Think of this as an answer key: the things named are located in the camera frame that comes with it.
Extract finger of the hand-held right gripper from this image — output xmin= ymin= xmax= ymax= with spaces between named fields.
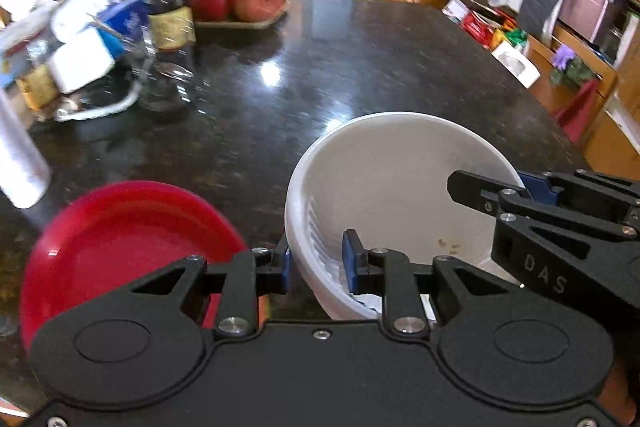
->
xmin=447 ymin=169 xmax=640 ymax=242
xmin=520 ymin=169 xmax=640 ymax=219

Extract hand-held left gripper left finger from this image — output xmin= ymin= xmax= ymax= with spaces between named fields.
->
xmin=130 ymin=247 xmax=293 ymax=341

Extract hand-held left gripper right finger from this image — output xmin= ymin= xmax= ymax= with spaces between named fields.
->
xmin=342 ymin=229 xmax=522 ymax=341

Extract white ribbed bowl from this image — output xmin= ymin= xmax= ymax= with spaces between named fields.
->
xmin=285 ymin=112 xmax=527 ymax=324

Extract crimson red plate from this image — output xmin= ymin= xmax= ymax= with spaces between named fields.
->
xmin=19 ymin=181 xmax=251 ymax=353

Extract red towel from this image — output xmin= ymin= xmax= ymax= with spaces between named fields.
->
xmin=555 ymin=79 xmax=604 ymax=146

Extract green cloth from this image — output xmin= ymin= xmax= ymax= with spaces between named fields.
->
xmin=550 ymin=57 xmax=599 ymax=90

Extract white picture box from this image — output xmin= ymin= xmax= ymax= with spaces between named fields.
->
xmin=491 ymin=41 xmax=542 ymax=89

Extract purple rubber gloves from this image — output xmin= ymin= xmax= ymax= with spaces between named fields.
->
xmin=552 ymin=46 xmax=579 ymax=70

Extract tall wooden cupboard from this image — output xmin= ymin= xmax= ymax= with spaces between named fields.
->
xmin=525 ymin=0 xmax=640 ymax=168

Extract red shopping bag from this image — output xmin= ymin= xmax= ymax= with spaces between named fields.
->
xmin=460 ymin=9 xmax=501 ymax=38

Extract clear glass cup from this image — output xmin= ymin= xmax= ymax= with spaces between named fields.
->
xmin=131 ymin=39 xmax=196 ymax=113

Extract red apples on tray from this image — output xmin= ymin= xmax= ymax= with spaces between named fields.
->
xmin=192 ymin=0 xmax=291 ymax=30

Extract red apple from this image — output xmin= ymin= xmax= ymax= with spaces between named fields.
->
xmin=191 ymin=0 xmax=237 ymax=22
xmin=234 ymin=0 xmax=287 ymax=23

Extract dark sauce jar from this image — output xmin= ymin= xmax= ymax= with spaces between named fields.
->
xmin=142 ymin=0 xmax=197 ymax=53

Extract white bottle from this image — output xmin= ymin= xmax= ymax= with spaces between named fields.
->
xmin=0 ymin=89 xmax=54 ymax=210

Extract white plastic container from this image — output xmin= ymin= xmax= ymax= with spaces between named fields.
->
xmin=50 ymin=27 xmax=117 ymax=96

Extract blue carton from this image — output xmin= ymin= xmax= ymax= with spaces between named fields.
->
xmin=97 ymin=0 xmax=151 ymax=48

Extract amber glass jar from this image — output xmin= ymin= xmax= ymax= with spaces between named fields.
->
xmin=15 ymin=39 xmax=64 ymax=113

